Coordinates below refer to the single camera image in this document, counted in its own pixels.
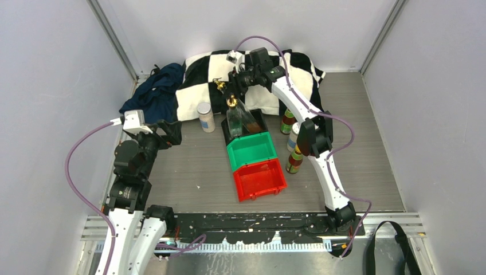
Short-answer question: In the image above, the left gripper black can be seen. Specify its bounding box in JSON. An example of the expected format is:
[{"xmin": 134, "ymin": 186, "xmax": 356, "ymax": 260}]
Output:
[{"xmin": 130, "ymin": 119, "xmax": 181, "ymax": 177}]

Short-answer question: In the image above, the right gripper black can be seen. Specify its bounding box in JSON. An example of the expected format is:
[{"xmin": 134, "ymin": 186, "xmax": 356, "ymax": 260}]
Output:
[{"xmin": 221, "ymin": 66, "xmax": 259, "ymax": 100}]

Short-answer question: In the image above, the gold-top clear glass bottle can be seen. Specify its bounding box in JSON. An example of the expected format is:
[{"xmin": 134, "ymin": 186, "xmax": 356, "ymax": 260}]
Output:
[{"xmin": 226, "ymin": 95, "xmax": 243, "ymax": 138}]

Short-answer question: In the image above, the gold-top oil bottle brown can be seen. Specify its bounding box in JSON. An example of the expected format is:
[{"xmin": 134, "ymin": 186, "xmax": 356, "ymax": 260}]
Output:
[{"xmin": 213, "ymin": 78, "xmax": 262, "ymax": 133}]

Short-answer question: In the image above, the yellow-capped sauce bottle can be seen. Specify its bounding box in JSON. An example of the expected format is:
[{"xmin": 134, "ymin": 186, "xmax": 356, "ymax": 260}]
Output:
[
  {"xmin": 280, "ymin": 108, "xmax": 296, "ymax": 135},
  {"xmin": 285, "ymin": 145, "xmax": 303, "ymax": 174}
]

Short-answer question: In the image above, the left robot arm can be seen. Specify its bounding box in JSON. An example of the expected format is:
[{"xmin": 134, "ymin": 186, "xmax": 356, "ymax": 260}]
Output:
[{"xmin": 95, "ymin": 108, "xmax": 206, "ymax": 274}]

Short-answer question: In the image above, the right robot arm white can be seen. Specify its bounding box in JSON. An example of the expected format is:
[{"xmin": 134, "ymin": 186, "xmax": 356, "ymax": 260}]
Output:
[{"xmin": 226, "ymin": 48, "xmax": 356, "ymax": 235}]

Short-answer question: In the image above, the black white checkered blanket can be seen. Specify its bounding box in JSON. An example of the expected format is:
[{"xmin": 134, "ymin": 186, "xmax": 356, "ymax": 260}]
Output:
[{"xmin": 175, "ymin": 49, "xmax": 326, "ymax": 121}]

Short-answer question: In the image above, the black plastic bin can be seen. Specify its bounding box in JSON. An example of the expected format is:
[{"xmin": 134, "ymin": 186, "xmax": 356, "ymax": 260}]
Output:
[{"xmin": 221, "ymin": 109, "xmax": 268, "ymax": 146}]

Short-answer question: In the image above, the silver-lid spice jar left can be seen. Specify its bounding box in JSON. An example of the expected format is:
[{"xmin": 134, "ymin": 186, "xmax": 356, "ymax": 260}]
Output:
[{"xmin": 197, "ymin": 102, "xmax": 215, "ymax": 133}]

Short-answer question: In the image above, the silver-lid spice jar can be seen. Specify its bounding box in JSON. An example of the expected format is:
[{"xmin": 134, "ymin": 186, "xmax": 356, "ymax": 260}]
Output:
[
  {"xmin": 287, "ymin": 122, "xmax": 300, "ymax": 152},
  {"xmin": 197, "ymin": 102, "xmax": 215, "ymax": 133}
]

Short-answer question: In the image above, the dark blue cloth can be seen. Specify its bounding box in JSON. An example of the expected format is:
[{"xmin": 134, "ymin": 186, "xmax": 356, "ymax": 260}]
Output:
[{"xmin": 119, "ymin": 63, "xmax": 184, "ymax": 124}]

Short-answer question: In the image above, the green plastic bin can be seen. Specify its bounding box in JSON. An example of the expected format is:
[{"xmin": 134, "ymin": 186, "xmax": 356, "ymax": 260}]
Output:
[{"xmin": 226, "ymin": 132, "xmax": 277, "ymax": 172}]

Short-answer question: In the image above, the silver-lid spice jar right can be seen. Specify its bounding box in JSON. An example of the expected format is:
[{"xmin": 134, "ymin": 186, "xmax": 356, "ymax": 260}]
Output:
[{"xmin": 287, "ymin": 122, "xmax": 300, "ymax": 152}]

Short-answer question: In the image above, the red plastic bin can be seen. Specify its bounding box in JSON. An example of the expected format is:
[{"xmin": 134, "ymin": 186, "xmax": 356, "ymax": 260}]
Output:
[{"xmin": 233, "ymin": 158, "xmax": 287, "ymax": 202}]

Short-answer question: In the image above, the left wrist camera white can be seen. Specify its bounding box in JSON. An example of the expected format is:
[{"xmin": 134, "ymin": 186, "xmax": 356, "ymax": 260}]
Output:
[{"xmin": 110, "ymin": 109, "xmax": 153, "ymax": 135}]

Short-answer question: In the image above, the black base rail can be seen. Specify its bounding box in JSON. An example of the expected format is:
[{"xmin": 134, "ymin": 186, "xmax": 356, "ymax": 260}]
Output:
[{"xmin": 165, "ymin": 212, "xmax": 361, "ymax": 245}]

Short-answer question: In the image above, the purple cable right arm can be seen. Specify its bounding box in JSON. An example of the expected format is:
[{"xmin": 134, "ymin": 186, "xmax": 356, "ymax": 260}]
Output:
[{"xmin": 233, "ymin": 36, "xmax": 373, "ymax": 259}]

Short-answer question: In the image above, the black strap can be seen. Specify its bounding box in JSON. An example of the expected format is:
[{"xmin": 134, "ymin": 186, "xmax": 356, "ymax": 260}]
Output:
[{"xmin": 365, "ymin": 221, "xmax": 422, "ymax": 275}]

